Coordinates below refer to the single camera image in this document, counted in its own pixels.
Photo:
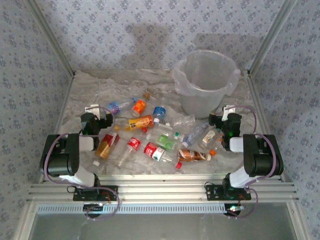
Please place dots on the brown tea bottle red label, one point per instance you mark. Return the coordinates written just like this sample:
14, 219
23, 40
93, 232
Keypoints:
105, 147

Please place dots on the brown drink bottle white cap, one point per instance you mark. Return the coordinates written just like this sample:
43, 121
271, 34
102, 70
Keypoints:
191, 155

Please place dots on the clear bottle purple Ganten label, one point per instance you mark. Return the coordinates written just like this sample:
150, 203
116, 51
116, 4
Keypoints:
196, 133

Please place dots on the clear bottle green cap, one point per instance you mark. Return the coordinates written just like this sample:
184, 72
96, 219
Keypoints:
177, 135

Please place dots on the clear plastic bin liner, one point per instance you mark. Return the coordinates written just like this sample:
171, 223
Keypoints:
180, 85

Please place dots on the translucent plastic bin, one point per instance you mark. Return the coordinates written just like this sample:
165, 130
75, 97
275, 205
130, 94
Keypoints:
200, 105

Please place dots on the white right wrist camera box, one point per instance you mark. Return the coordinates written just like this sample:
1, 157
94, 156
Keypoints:
228, 110

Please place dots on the orange cap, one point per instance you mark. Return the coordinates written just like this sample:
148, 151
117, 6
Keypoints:
212, 151
116, 128

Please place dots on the wide aluminium slotted beam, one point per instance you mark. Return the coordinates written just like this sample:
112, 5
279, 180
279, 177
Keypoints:
160, 192

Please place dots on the aluminium frame post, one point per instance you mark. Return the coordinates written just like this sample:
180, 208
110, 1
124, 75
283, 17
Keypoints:
272, 35
50, 37

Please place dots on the green lime label bottle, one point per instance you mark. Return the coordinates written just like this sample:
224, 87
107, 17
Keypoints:
166, 142

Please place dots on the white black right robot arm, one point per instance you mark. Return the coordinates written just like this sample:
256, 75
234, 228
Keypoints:
262, 157

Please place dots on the clear bottle brown cap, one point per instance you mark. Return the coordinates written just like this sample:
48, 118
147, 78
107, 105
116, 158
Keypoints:
146, 95

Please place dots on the small controller board with LED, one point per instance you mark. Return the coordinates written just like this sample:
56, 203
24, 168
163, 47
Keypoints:
233, 208
93, 207

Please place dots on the red and white label bottle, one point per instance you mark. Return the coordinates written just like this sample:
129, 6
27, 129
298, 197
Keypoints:
152, 149

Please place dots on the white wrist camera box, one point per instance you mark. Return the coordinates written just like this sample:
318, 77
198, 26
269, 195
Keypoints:
93, 109
228, 110

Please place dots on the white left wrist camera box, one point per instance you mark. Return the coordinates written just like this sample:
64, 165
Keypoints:
93, 109

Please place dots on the clear ribbed crushed bottle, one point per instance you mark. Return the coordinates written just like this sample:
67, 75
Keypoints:
185, 120

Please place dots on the orange juice bottle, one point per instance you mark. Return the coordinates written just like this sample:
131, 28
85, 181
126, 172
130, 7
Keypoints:
140, 122

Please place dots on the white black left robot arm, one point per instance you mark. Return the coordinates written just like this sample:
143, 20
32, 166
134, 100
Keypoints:
62, 160

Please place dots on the small clear bottle red cap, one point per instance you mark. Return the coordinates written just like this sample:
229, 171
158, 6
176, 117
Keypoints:
178, 164

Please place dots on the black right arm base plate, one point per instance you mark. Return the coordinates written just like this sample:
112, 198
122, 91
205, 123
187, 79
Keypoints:
212, 193

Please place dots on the thin aluminium table edge beam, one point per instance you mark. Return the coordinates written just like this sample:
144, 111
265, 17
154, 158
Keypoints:
160, 178

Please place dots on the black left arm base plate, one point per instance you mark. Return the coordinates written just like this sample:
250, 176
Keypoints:
80, 196

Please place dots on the white label bottle orange print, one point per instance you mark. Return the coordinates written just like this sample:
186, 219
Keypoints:
208, 137

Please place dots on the red label cola bottle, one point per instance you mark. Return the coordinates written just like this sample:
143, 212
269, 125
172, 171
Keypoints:
133, 144

